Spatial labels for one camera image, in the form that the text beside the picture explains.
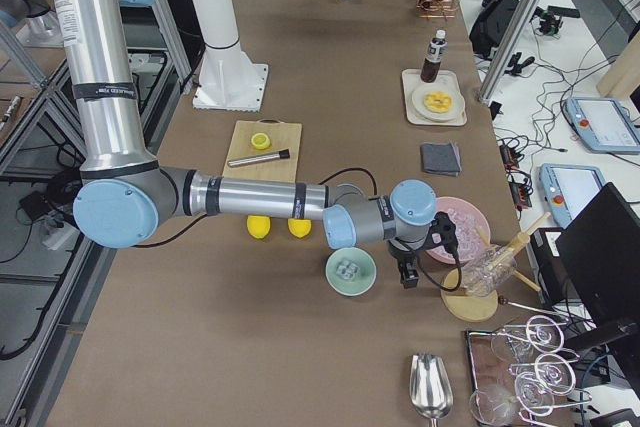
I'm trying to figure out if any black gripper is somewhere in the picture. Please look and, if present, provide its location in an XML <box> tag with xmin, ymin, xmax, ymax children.
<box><xmin>387</xmin><ymin>212</ymin><xmax>458</xmax><ymax>289</ymax></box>

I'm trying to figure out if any light green bowl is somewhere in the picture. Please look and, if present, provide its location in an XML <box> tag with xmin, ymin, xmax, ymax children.
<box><xmin>325</xmin><ymin>247</ymin><xmax>377</xmax><ymax>297</ymax></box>

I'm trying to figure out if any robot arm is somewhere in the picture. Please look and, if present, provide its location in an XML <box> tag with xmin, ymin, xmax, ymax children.
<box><xmin>54</xmin><ymin>0</ymin><xmax>458</xmax><ymax>287</ymax></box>

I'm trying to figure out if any pink bowl of ice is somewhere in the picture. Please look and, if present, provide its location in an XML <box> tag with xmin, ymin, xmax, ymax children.
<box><xmin>436</xmin><ymin>196</ymin><xmax>491</xmax><ymax>264</ymax></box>

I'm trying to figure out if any steel ice scoop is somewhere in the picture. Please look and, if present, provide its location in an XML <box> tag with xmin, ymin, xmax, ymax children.
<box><xmin>409</xmin><ymin>353</ymin><xmax>453</xmax><ymax>426</ymax></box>

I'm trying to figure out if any wooden glass drying stand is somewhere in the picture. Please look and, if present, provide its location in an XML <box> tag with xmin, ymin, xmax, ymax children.
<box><xmin>440</xmin><ymin>212</ymin><xmax>551</xmax><ymax>322</ymax></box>

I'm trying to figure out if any clear glass mug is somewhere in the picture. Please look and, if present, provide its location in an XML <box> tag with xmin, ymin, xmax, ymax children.
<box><xmin>461</xmin><ymin>246</ymin><xmax>516</xmax><ymax>297</ymax></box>

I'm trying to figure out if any yellow lemon upper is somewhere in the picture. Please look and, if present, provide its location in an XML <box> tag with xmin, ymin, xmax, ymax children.
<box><xmin>287</xmin><ymin>219</ymin><xmax>312</xmax><ymax>239</ymax></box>

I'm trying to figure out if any yellow lemon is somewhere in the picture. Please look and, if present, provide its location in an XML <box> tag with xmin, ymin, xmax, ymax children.
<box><xmin>246</xmin><ymin>215</ymin><xmax>271</xmax><ymax>240</ymax></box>
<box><xmin>287</xmin><ymin>219</ymin><xmax>312</xmax><ymax>239</ymax></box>

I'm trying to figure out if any grey folded cloth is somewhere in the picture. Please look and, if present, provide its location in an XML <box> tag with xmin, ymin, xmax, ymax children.
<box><xmin>420</xmin><ymin>142</ymin><xmax>462</xmax><ymax>176</ymax></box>

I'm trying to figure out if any wine glass rack tray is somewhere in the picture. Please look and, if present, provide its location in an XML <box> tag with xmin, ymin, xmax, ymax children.
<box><xmin>465</xmin><ymin>314</ymin><xmax>592</xmax><ymax>426</ymax></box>

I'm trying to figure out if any yellow lemon lower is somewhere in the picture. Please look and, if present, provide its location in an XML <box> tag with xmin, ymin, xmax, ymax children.
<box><xmin>246</xmin><ymin>215</ymin><xmax>271</xmax><ymax>240</ymax></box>

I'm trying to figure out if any steel muddler black tip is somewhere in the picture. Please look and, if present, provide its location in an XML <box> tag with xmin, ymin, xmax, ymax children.
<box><xmin>227</xmin><ymin>149</ymin><xmax>291</xmax><ymax>168</ymax></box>

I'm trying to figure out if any glazed donut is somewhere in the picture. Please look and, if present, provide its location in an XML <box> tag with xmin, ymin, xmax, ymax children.
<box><xmin>423</xmin><ymin>91</ymin><xmax>453</xmax><ymax>113</ymax></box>

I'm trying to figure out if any white plate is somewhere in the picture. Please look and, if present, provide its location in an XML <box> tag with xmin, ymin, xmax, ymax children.
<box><xmin>410</xmin><ymin>84</ymin><xmax>464</xmax><ymax>123</ymax></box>

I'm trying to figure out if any teach pendant near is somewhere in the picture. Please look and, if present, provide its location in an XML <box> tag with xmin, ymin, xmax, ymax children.
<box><xmin>539</xmin><ymin>163</ymin><xmax>605</xmax><ymax>228</ymax></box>

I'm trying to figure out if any teach pendant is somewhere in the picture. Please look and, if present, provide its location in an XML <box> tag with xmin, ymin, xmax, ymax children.
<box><xmin>539</xmin><ymin>163</ymin><xmax>605</xmax><ymax>228</ymax></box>
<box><xmin>565</xmin><ymin>97</ymin><xmax>639</xmax><ymax>154</ymax></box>

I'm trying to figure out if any wooden cutting board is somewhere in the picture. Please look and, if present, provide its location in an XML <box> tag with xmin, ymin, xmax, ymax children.
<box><xmin>222</xmin><ymin>120</ymin><xmax>302</xmax><ymax>182</ymax></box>

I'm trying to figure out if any black monitor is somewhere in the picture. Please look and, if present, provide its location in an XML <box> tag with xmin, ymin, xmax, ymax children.
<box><xmin>554</xmin><ymin>181</ymin><xmax>640</xmax><ymax>343</ymax></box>

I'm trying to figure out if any cream serving tray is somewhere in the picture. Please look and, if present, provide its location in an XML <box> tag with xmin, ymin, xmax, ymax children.
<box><xmin>401</xmin><ymin>69</ymin><xmax>467</xmax><ymax>127</ymax></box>

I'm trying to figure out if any half lemon slice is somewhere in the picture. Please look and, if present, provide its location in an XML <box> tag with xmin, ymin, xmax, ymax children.
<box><xmin>250</xmin><ymin>132</ymin><xmax>272</xmax><ymax>151</ymax></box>

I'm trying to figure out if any dark tea bottle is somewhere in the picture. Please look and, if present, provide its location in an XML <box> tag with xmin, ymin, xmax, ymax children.
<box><xmin>420</xmin><ymin>29</ymin><xmax>447</xmax><ymax>83</ymax></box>

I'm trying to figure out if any teach pendant far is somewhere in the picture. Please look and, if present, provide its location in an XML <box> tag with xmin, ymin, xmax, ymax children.
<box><xmin>565</xmin><ymin>97</ymin><xmax>639</xmax><ymax>154</ymax></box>

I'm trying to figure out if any black bag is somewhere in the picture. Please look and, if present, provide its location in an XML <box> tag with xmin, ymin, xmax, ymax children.
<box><xmin>469</xmin><ymin>0</ymin><xmax>519</xmax><ymax>59</ymax></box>

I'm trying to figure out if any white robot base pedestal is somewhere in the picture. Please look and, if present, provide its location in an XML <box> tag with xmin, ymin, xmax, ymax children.
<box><xmin>192</xmin><ymin>0</ymin><xmax>268</xmax><ymax>112</ymax></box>

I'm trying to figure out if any aluminium frame post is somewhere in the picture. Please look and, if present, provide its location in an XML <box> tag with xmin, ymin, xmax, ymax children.
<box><xmin>477</xmin><ymin>0</ymin><xmax>539</xmax><ymax>105</ymax></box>

